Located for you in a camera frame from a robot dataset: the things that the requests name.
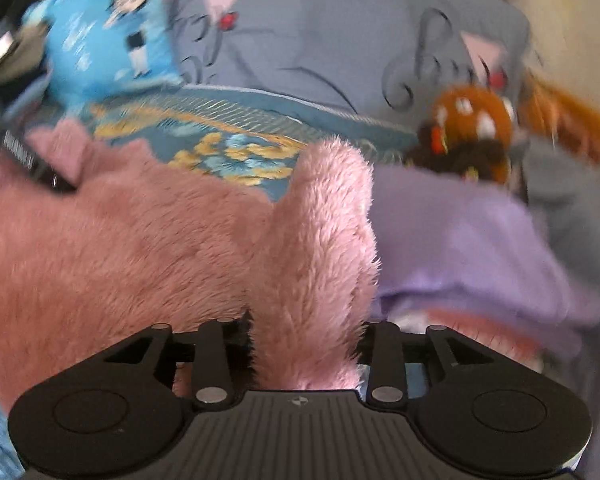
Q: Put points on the blue cartoon cushion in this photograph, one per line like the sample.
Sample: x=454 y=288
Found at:
x=100 y=35

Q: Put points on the pink fluffy jacket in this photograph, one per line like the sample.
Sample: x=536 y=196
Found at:
x=130 y=260

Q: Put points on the red panda plush toy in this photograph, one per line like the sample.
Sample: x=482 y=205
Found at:
x=475 y=120

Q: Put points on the purple garment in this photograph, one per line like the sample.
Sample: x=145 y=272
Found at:
x=455 y=240

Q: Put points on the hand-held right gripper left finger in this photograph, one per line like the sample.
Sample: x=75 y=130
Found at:
x=212 y=360

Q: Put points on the orange bread bag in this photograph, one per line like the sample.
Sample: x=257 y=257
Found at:
x=565 y=115

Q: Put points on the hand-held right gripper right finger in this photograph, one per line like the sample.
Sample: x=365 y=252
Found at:
x=386 y=360

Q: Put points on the salmon fleece garment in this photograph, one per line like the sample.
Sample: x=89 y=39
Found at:
x=480 y=335

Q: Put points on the grey printed sofa cover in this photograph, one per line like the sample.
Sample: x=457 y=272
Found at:
x=330 y=25

